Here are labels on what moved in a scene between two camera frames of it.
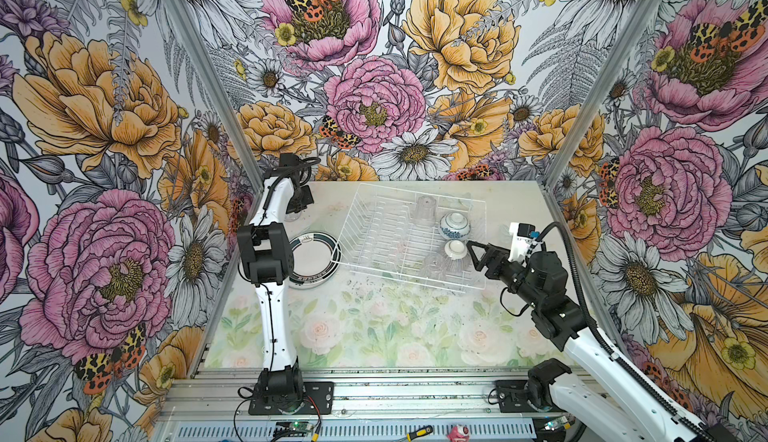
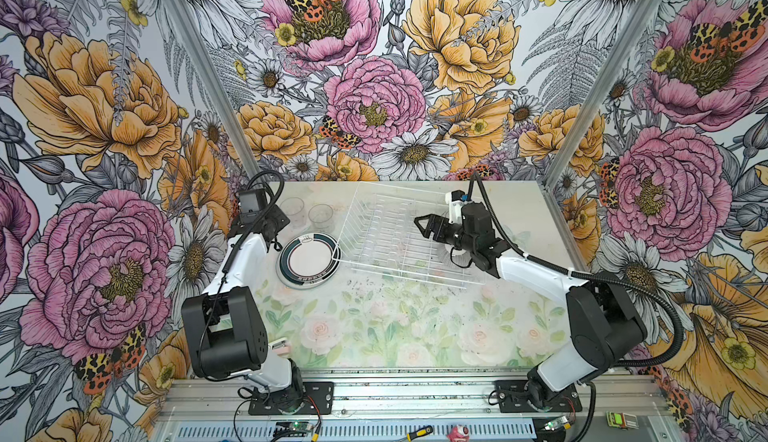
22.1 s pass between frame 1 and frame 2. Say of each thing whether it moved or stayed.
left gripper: moved
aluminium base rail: stayed
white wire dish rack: stayed
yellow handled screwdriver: stayed
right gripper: moved
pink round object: stayed
